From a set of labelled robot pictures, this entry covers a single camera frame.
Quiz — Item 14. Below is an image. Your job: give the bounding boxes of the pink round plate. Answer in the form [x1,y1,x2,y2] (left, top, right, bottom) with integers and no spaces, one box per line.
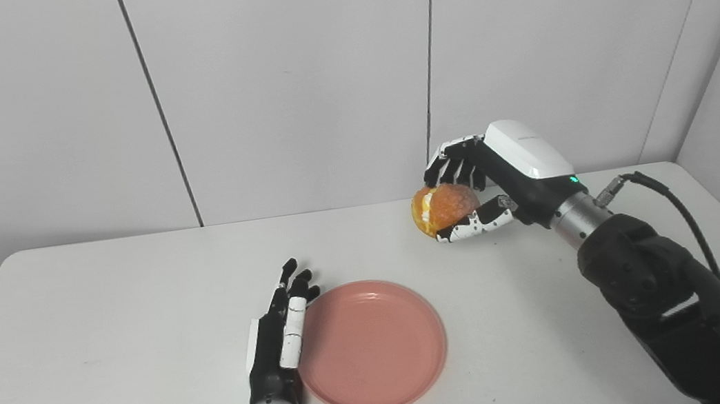
[287,270,457,404]

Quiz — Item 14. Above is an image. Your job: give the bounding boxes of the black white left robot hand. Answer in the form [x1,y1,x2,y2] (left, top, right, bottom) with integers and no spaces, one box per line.
[232,254,337,404]

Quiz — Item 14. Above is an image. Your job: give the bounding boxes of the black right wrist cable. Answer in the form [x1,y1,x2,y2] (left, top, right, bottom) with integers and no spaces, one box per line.
[591,161,720,299]

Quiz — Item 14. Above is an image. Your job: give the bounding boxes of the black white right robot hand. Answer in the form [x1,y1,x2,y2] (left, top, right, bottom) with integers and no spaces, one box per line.
[417,110,591,248]

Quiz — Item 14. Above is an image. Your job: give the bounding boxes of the golden cream puff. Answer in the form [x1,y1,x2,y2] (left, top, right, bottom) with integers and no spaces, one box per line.
[408,178,485,243]

